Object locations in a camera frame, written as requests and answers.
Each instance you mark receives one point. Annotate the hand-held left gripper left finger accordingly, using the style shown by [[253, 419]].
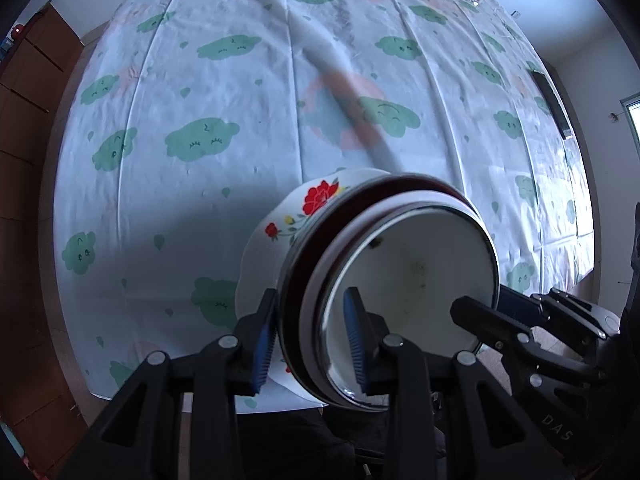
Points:
[[264, 355]]

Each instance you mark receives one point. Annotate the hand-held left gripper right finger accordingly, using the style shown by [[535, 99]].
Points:
[[356, 345]]

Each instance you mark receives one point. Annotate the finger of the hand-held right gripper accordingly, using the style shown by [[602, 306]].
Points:
[[492, 327], [522, 307]]

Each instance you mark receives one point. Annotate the white enamel bowl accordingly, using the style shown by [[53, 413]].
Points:
[[415, 270]]

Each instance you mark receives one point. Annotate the red floral white plate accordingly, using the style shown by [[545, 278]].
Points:
[[265, 255]]

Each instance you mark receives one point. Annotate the black smartphone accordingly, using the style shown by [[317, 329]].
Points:
[[552, 105]]

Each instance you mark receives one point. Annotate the window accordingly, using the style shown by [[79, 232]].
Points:
[[632, 122]]

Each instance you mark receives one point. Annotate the cloud print tablecloth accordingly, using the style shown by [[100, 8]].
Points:
[[225, 110]]

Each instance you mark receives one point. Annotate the brown wooden cabinet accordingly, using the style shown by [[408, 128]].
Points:
[[30, 125]]

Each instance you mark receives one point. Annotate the small red ornament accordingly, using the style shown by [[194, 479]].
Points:
[[19, 31]]

